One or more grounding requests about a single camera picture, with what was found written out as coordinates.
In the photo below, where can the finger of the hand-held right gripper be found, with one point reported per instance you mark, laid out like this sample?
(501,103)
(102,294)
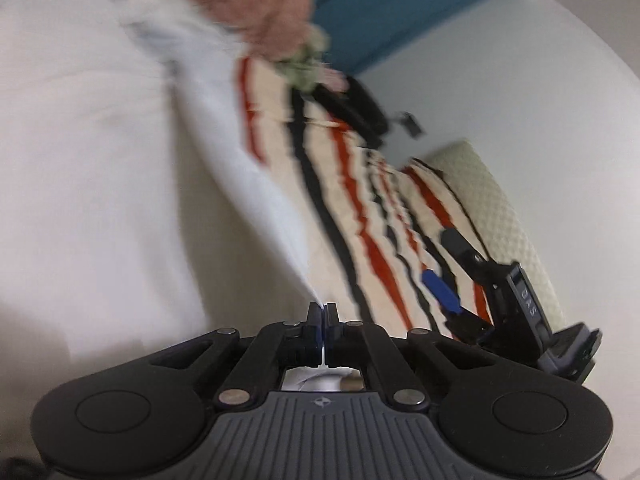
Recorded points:
(462,250)
(440,290)

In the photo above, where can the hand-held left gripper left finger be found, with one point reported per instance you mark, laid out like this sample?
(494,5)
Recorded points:
(314,327)

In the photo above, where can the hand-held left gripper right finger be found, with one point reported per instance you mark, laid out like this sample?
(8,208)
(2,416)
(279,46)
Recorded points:
(331,327)

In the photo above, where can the white shirt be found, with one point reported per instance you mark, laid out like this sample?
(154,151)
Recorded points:
(100,185)

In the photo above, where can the red black striped blanket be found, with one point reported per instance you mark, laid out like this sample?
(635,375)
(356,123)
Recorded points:
(330,210)

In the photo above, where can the black armchair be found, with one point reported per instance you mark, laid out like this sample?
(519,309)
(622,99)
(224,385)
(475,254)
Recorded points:
(360,107)

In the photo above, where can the small pink garment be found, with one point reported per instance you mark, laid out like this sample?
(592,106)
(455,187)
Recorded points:
(334,78)

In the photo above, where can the pale green garment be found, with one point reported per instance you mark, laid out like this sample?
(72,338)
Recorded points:
(302,67)

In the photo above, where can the blue curtain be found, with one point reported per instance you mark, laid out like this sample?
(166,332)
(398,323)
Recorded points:
(400,5)

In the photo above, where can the pink fluffy blanket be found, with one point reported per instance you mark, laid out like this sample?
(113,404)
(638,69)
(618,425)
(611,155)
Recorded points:
(260,15)

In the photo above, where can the dark wall socket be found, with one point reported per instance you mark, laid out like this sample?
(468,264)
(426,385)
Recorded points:
(412,124)

